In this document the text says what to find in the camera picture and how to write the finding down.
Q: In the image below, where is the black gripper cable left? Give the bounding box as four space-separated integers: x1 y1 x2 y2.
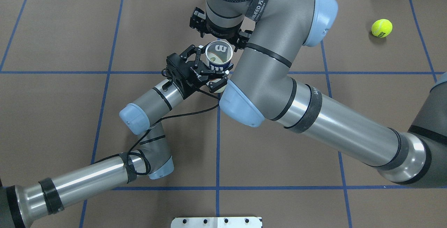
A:
94 68 221 176

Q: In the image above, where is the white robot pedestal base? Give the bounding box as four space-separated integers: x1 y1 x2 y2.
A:
170 216 263 228

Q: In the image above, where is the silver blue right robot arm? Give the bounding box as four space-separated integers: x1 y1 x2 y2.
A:
200 0 447 188

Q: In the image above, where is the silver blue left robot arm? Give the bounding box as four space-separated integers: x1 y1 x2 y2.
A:
1 43 233 228

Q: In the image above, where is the white tennis ball can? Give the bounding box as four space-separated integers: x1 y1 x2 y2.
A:
204 40 233 75

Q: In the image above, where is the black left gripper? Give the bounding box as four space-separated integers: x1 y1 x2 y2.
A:
166 45 229 99

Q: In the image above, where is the yellow tennis ball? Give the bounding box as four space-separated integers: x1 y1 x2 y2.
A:
371 19 393 38

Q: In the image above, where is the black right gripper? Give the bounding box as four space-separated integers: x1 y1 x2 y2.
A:
189 7 253 51

